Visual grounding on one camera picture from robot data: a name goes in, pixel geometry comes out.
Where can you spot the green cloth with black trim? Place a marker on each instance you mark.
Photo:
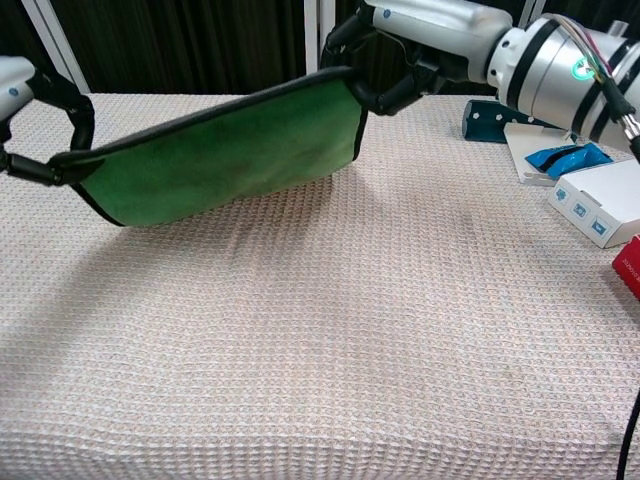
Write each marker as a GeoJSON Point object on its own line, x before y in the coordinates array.
{"type": "Point", "coordinates": [225, 155]}

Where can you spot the beige waffle tablecloth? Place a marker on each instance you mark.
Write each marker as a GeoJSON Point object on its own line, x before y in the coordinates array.
{"type": "Point", "coordinates": [300, 325]}

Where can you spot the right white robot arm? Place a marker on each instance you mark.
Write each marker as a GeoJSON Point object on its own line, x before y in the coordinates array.
{"type": "Point", "coordinates": [550, 65]}

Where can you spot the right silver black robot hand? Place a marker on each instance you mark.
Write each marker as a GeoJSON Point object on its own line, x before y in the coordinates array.
{"type": "Point", "coordinates": [440, 35]}

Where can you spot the white carton with blue icons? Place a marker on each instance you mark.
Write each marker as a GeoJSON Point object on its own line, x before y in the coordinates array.
{"type": "Point", "coordinates": [600, 200]}

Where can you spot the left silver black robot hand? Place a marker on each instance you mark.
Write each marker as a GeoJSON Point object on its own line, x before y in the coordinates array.
{"type": "Point", "coordinates": [15, 85]}

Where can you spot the blue packet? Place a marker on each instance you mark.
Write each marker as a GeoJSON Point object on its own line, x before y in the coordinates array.
{"type": "Point", "coordinates": [570, 160]}

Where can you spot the teal long box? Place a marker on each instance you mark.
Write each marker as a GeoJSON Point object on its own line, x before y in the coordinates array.
{"type": "Point", "coordinates": [485, 122]}

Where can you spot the red white food box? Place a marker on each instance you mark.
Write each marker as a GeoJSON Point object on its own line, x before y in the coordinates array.
{"type": "Point", "coordinates": [630, 270]}

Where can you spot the white frame post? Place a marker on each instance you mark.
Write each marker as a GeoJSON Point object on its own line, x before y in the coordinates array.
{"type": "Point", "coordinates": [320, 25]}
{"type": "Point", "coordinates": [530, 10]}
{"type": "Point", "coordinates": [50, 45]}

